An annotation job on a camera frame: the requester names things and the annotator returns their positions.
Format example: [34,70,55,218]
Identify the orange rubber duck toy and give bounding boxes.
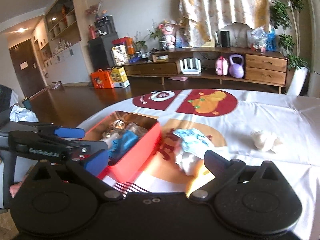
[185,160,215,198]

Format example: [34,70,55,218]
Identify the white knitted sock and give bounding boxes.
[251,131,282,152]

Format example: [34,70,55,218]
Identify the red metal tin box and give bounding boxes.
[84,111,162,183]

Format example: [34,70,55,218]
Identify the person's left hand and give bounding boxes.
[9,175,27,198]

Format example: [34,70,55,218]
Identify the white plastic bag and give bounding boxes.
[9,105,39,122]

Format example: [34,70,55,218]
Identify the white printed tablecloth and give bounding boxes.
[80,89,319,239]

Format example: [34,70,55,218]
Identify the orange gift box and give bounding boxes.
[91,69,114,89]

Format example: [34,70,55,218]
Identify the dark wooden door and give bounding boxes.
[9,39,45,97]

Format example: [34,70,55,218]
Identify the yellow carton box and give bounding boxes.
[110,67,130,88]

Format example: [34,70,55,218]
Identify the black mini fridge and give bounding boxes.
[88,33,118,72]

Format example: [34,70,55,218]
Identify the white snack box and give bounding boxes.
[112,44,129,66]

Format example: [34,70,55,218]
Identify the purple kettlebell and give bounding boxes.
[229,54,244,79]

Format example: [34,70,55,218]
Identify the red thermos bottle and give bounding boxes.
[88,25,96,40]

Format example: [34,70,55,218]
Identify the pink toy backpack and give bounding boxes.
[215,56,228,76]

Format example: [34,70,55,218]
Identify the wooden TV console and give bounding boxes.
[124,47,289,90]

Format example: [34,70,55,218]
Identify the white wifi router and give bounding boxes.
[179,58,201,75]

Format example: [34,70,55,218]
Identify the black coffee machine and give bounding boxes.
[94,16,116,36]

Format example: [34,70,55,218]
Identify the black cylinder speaker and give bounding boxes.
[220,30,231,48]

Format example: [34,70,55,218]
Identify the clear bag of snacks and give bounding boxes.
[251,27,267,52]

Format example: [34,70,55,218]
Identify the pink plush doll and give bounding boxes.
[161,22,176,49]

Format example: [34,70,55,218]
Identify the blue plastic bag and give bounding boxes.
[266,28,277,51]

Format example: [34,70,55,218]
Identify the floral cloth over TV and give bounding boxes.
[179,0,270,47]

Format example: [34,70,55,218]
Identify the green potted tree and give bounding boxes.
[270,0,310,96]

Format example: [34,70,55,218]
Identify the wall shelf cabinet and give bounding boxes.
[32,0,93,86]

